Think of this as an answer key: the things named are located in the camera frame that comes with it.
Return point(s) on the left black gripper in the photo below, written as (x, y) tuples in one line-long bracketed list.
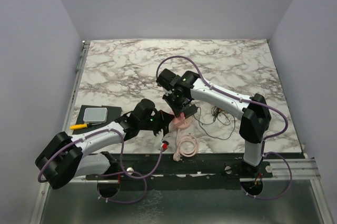
[(165, 119)]

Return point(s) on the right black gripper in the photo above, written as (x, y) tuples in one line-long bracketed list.
[(177, 110)]

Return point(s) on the pink round power hub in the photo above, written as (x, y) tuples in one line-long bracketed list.
[(186, 125)]

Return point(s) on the pink cube socket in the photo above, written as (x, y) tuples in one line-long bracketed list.
[(178, 121)]

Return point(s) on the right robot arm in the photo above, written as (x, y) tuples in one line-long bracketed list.
[(251, 111)]

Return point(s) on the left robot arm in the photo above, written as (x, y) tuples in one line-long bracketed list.
[(64, 157)]

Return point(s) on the black foam mat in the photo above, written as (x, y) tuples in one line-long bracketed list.
[(114, 112)]

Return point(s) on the grey white rectangular box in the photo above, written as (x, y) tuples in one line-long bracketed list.
[(95, 115)]

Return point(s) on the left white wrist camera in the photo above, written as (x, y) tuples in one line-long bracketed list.
[(162, 145)]

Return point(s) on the black mounting base rail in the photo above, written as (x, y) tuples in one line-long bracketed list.
[(202, 171)]

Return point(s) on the aluminium frame rail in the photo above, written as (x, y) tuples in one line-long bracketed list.
[(280, 201)]

